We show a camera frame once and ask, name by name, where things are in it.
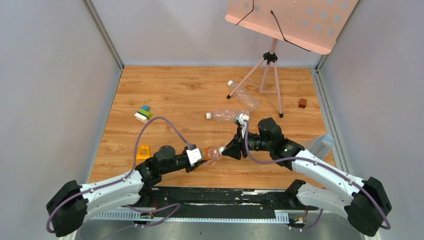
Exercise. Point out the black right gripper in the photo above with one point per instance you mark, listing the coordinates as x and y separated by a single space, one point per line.
236 145

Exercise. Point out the white bottle cap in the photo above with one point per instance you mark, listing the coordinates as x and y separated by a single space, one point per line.
222 149

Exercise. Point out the orange label plastic bottle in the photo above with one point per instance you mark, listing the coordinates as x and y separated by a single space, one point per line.
210 156

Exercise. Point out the clear bottle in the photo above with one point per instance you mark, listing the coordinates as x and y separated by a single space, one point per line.
225 115
245 98

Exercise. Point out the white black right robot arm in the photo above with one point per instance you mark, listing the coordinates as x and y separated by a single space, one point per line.
328 172

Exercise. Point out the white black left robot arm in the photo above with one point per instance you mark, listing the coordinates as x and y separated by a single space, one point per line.
74 203

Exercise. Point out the yellow triangular toy block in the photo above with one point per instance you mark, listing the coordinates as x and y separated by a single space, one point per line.
143 153

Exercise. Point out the stacked toy building blocks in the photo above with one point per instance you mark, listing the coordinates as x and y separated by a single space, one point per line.
143 114

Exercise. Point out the small brown cube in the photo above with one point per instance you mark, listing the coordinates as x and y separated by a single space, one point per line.
302 103

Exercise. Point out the pink music stand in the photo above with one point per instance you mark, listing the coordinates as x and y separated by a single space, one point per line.
311 25

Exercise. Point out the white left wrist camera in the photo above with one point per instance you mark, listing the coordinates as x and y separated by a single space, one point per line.
194 155

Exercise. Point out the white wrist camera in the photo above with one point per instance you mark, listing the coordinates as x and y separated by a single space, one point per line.
194 155
242 118

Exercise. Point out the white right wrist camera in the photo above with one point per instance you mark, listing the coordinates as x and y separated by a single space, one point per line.
242 118

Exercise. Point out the black metal base rail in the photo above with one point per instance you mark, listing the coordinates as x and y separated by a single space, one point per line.
235 205

